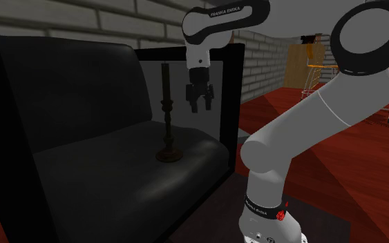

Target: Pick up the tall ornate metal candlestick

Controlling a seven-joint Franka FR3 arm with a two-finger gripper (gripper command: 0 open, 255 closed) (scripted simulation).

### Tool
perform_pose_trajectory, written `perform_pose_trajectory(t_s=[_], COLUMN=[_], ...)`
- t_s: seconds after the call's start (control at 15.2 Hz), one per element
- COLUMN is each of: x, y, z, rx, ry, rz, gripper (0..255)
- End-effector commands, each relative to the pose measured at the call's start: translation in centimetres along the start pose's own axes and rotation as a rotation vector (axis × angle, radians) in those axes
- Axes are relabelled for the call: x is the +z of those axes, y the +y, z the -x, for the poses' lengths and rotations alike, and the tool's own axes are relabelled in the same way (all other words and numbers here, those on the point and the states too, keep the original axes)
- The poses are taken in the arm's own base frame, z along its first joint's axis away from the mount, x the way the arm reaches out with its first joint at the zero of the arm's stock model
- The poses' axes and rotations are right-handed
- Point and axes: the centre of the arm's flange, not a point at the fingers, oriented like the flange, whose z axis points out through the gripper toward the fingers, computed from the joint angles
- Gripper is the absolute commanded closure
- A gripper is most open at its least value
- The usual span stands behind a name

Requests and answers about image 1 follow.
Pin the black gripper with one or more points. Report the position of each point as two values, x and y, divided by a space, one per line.
199 76

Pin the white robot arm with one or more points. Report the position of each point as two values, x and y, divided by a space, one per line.
302 128

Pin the dark turned candlestick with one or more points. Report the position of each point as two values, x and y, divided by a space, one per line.
168 117

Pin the wooden cabinet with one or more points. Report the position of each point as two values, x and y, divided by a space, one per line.
297 69

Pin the black leather sofa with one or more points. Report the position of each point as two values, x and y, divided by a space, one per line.
89 111

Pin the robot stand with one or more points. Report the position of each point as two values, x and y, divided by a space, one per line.
217 215

